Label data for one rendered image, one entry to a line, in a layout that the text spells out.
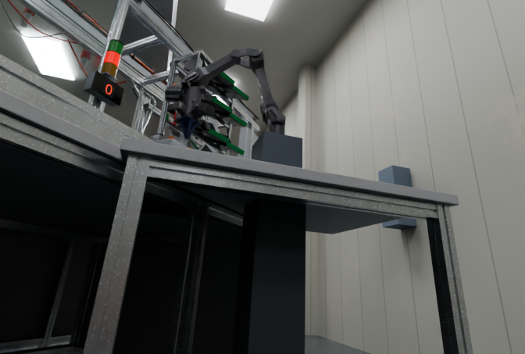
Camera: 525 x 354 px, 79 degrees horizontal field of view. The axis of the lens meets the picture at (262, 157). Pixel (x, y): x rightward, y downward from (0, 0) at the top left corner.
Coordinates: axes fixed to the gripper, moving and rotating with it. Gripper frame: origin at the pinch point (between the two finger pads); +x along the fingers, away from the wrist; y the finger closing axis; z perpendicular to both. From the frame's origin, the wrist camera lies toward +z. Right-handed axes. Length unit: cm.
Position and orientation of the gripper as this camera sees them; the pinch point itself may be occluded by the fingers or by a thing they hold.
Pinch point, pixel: (187, 130)
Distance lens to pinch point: 119.5
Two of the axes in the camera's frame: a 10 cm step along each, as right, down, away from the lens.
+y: 4.3, 3.6, 8.3
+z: 9.0, -1.1, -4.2
